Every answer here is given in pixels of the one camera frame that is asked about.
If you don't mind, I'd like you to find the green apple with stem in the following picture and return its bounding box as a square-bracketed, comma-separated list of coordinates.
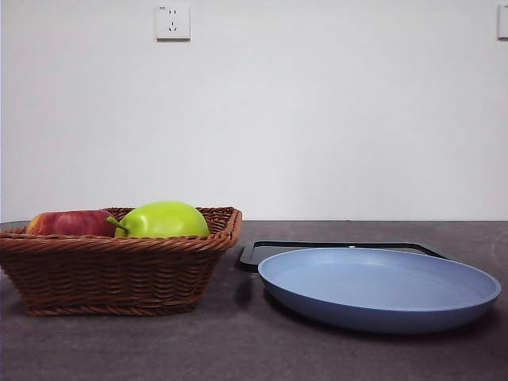
[106, 200, 210, 239]

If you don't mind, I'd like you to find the red apple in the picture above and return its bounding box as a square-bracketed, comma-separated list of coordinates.
[26, 210, 118, 238]

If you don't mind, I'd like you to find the blue round plate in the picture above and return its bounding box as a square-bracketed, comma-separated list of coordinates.
[257, 248, 502, 334]

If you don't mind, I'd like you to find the black flat tray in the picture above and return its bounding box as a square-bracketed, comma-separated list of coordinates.
[237, 240, 452, 274]

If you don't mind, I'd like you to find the brown woven wicker basket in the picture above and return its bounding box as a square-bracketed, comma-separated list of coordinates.
[0, 206, 243, 318]

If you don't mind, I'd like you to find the white wall socket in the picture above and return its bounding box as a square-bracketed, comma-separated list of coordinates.
[497, 4, 508, 41]
[155, 2, 191, 43]

